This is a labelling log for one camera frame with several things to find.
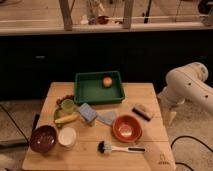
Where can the red grape bunch toy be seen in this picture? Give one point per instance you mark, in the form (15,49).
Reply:
(60,100)

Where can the dark maroon bowl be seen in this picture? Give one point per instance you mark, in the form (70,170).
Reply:
(43,139)

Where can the green cup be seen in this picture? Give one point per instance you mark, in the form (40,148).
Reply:
(67,106)

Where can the green vegetable toy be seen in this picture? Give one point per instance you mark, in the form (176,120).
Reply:
(57,116)

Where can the grey blue cloth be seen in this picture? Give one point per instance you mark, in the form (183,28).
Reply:
(107,118)

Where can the black white dish brush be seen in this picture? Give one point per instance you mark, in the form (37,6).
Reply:
(106,147)

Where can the blue sponge block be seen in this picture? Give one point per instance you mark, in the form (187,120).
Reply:
(88,113)

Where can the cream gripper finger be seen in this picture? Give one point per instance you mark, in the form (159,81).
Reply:
(171,114)

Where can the red orange bowl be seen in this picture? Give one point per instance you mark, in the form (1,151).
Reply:
(126,129)

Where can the wooden black felt eraser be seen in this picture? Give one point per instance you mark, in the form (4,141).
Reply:
(141,111)

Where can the white cup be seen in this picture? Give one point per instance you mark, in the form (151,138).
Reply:
(67,137)

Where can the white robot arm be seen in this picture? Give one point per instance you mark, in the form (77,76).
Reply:
(186,82)

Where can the green plastic tray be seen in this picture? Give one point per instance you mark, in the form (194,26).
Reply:
(89,88)

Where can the orange yellow fruit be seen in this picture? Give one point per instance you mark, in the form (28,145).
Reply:
(107,82)

